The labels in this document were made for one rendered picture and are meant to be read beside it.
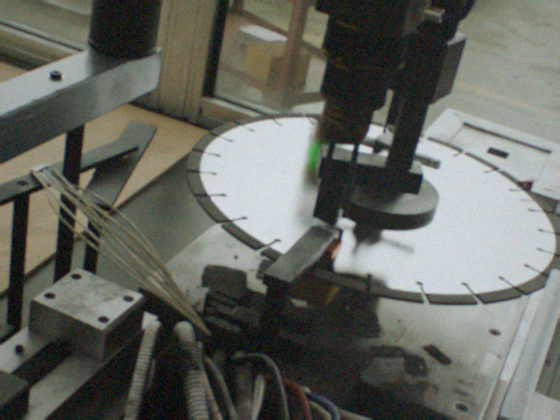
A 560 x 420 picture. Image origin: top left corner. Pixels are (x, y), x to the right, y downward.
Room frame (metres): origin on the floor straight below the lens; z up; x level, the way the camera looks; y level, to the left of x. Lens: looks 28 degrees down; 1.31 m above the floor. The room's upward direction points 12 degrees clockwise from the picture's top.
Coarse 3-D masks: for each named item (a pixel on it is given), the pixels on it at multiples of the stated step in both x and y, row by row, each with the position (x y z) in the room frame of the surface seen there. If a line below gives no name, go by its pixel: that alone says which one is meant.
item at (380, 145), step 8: (368, 136) 0.79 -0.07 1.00; (384, 136) 0.78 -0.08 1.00; (392, 136) 0.79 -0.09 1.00; (368, 144) 0.78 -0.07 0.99; (376, 144) 0.77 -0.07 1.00; (384, 144) 0.77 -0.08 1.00; (376, 152) 0.77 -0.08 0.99; (384, 152) 0.76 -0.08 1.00; (416, 152) 0.77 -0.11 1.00; (416, 160) 0.77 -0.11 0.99; (424, 160) 0.77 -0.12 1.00; (432, 160) 0.77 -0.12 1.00; (440, 160) 0.77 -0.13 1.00
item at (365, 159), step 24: (408, 120) 0.69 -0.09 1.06; (408, 144) 0.69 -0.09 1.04; (336, 168) 0.69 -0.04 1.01; (360, 168) 0.69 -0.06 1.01; (384, 168) 0.69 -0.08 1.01; (408, 168) 0.70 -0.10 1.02; (336, 192) 0.69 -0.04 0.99; (408, 192) 0.69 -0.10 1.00; (312, 216) 0.69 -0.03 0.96; (336, 216) 0.68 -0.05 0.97
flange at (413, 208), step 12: (360, 192) 0.75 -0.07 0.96; (372, 192) 0.75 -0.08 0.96; (384, 192) 0.76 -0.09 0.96; (396, 192) 0.76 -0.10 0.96; (420, 192) 0.78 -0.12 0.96; (432, 192) 0.78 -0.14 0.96; (360, 204) 0.73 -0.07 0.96; (372, 204) 0.73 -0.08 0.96; (384, 204) 0.74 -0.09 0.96; (396, 204) 0.74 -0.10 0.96; (408, 204) 0.75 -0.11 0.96; (420, 204) 0.75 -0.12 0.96; (432, 204) 0.76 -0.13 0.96; (372, 216) 0.72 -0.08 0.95; (384, 216) 0.72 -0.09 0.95; (396, 216) 0.73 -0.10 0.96; (408, 216) 0.73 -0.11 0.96; (420, 216) 0.74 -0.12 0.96
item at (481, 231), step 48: (240, 144) 0.82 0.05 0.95; (288, 144) 0.85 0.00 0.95; (336, 144) 0.87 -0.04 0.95; (432, 144) 0.93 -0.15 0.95; (240, 192) 0.72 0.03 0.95; (288, 192) 0.74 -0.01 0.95; (480, 192) 0.83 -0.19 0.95; (288, 240) 0.66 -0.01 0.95; (384, 240) 0.69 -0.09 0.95; (432, 240) 0.71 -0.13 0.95; (480, 240) 0.73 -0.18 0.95; (528, 240) 0.75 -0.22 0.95; (432, 288) 0.63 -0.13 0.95; (480, 288) 0.64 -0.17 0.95
